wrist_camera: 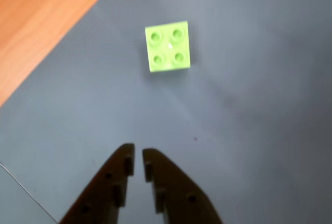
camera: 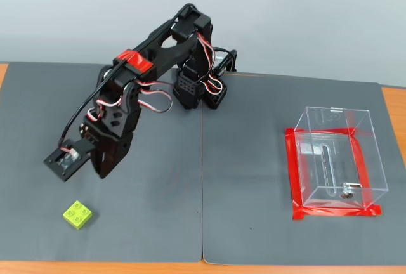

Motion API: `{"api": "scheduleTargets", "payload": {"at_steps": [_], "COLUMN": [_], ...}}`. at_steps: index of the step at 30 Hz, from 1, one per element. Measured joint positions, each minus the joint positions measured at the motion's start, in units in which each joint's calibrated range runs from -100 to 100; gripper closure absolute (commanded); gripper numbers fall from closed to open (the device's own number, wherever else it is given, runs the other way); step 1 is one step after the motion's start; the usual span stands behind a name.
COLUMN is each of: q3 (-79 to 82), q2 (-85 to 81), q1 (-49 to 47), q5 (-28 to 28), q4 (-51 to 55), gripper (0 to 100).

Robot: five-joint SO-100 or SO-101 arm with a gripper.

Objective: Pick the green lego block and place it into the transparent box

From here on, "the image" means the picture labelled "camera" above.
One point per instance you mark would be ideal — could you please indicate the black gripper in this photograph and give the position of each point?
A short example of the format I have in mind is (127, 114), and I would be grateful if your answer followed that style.
(109, 155)

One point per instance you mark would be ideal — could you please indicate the green lego block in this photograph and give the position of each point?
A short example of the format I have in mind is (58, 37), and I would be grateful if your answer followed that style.
(77, 215)

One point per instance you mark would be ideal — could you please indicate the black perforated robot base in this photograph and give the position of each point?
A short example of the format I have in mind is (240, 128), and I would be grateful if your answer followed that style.
(190, 93)

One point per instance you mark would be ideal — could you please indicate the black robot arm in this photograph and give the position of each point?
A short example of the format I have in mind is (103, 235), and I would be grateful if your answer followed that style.
(165, 49)

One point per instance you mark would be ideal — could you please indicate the red tape on arm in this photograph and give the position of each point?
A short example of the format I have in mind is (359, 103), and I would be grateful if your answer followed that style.
(133, 60)

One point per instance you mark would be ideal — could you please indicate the transparent acrylic box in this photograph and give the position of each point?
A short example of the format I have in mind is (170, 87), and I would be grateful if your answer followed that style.
(336, 160)

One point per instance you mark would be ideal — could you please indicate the silver box lock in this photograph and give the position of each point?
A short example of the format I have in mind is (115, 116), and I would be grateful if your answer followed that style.
(347, 190)

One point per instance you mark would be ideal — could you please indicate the grey mat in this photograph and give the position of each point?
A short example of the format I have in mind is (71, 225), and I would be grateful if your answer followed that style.
(247, 160)
(142, 207)

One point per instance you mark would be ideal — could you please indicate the black table clamp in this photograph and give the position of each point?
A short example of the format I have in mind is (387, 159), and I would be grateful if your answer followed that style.
(234, 60)

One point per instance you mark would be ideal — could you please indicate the red tape strip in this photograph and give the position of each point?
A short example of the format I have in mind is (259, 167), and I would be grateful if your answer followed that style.
(336, 213)
(323, 132)
(293, 172)
(361, 169)

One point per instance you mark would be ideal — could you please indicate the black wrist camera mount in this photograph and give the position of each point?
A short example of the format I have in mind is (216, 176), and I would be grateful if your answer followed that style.
(52, 162)

